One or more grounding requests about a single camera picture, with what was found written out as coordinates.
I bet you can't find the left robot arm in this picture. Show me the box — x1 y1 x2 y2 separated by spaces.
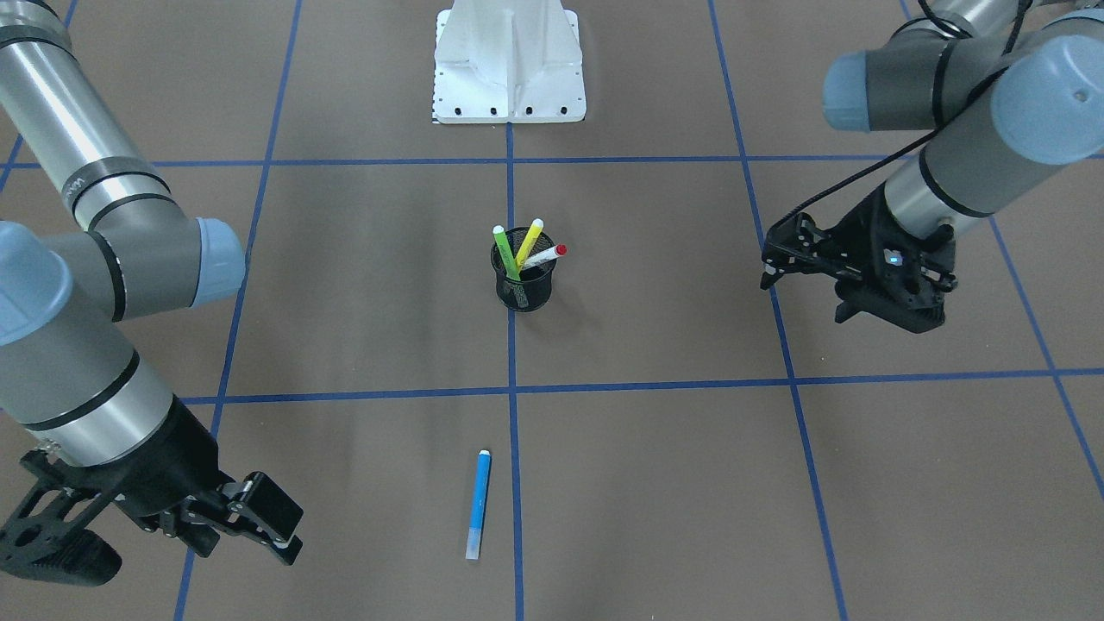
822 1 1101 333

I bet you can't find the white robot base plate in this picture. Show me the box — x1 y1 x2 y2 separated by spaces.
431 1 587 123

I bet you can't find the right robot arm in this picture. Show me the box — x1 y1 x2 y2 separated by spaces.
3 1 302 586

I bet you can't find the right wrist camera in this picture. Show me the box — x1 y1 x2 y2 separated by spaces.
1 449 125 588

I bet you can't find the blue pen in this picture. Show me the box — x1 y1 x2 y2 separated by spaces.
464 449 492 561

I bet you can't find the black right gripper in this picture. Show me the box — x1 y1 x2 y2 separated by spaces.
103 398 304 566

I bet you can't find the yellow pen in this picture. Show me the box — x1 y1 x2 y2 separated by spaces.
514 217 544 272

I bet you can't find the black mesh pen cup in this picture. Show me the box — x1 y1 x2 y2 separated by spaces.
490 227 556 313

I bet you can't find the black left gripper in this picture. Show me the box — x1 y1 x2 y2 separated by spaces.
834 190 957 334

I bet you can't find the red capped white pen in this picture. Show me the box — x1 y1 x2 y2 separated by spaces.
520 244 567 271

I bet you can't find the brown table mat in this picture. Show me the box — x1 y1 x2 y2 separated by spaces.
3 1 1103 620

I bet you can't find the green pen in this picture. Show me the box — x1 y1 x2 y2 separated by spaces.
492 225 521 282

